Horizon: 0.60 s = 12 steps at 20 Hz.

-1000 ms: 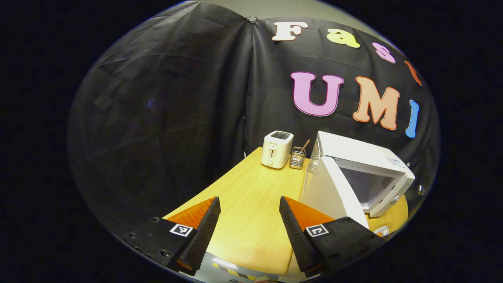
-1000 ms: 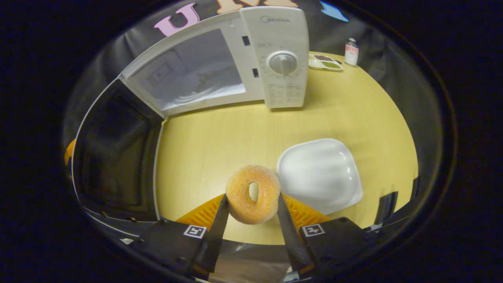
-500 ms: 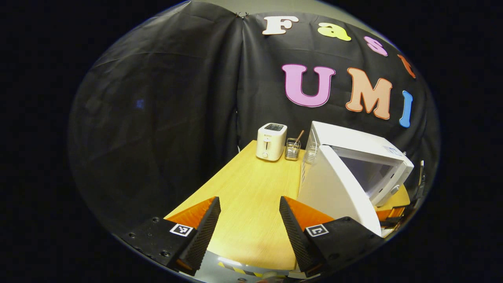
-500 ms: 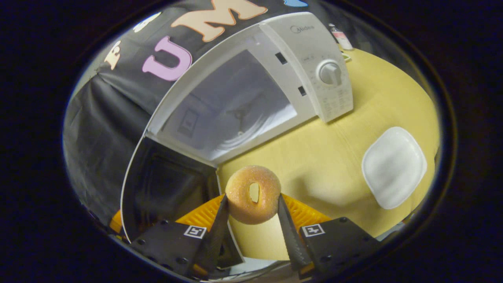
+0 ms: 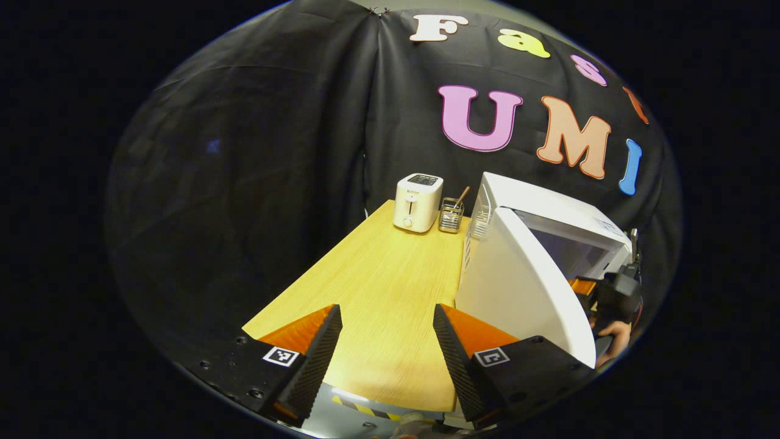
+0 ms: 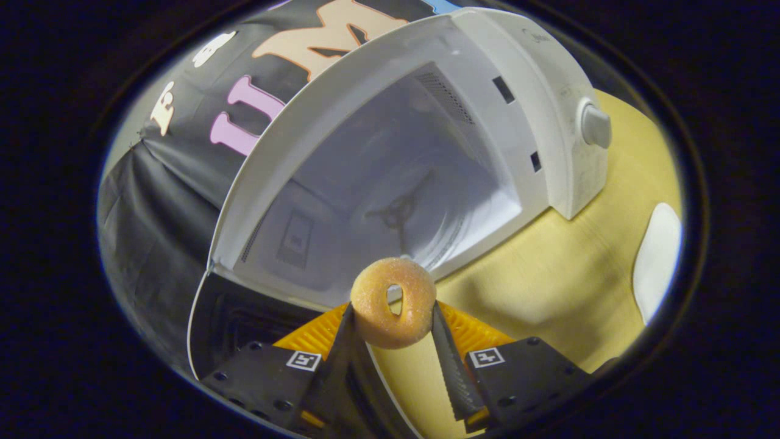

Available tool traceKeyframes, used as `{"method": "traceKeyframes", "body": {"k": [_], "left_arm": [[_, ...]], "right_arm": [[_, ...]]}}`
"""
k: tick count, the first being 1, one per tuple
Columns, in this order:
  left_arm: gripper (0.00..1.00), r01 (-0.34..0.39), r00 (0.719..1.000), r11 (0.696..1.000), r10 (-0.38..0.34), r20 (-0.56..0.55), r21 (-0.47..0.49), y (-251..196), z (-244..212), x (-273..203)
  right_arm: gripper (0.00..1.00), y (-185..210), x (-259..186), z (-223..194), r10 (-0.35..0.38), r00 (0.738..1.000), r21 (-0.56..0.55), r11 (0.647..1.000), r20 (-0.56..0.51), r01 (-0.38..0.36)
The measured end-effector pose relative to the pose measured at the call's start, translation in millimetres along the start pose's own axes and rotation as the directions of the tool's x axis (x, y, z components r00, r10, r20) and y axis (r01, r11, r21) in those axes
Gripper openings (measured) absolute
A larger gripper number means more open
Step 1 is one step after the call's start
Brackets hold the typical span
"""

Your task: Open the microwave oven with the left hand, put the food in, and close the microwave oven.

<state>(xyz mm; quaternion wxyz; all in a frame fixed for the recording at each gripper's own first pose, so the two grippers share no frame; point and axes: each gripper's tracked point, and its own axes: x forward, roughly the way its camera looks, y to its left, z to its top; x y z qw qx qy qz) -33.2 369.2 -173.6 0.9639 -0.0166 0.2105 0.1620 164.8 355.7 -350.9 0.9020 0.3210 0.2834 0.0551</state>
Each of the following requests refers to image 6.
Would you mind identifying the sugared ring doughnut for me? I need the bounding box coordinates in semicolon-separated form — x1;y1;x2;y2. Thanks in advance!
350;257;438;350

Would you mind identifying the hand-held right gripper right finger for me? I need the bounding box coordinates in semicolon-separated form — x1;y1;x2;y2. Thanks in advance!
430;301;592;432

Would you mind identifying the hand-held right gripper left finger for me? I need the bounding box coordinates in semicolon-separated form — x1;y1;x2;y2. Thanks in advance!
201;303;367;437

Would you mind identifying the black backdrop cloth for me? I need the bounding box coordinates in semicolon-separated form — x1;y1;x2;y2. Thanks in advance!
97;0;464;379

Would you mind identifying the white square plate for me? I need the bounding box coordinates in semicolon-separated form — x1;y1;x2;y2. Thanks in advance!
633;203;682;325

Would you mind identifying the white microwave oven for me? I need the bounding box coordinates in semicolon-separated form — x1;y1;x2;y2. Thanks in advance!
186;6;613;439

